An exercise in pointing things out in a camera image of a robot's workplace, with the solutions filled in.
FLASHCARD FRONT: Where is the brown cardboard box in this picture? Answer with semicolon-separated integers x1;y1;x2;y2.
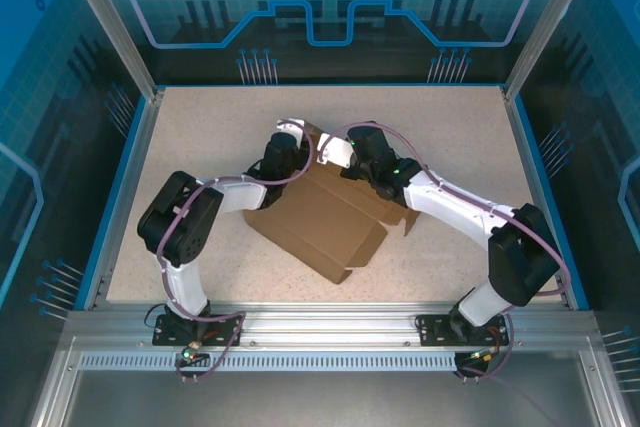
243;122;422;285

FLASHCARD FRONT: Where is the small connector with green light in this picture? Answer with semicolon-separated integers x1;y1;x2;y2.
178;339;211;366
466;346;502;366

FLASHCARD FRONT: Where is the aluminium side rail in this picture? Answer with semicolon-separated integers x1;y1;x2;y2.
82;86;166;311
501;86;592;311

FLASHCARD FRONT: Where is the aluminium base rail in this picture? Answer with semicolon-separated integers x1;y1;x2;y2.
64;302;601;351

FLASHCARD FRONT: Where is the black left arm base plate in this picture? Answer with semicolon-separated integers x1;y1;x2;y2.
151;313;245;349

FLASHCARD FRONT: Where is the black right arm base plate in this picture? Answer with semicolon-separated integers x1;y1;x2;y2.
415;313;513;349

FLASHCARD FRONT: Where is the aluminium frame post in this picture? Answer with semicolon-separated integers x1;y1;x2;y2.
503;0;597;101
55;0;164;101

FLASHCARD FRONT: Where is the slotted grey cable duct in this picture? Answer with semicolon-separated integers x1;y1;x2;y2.
78;350;477;374

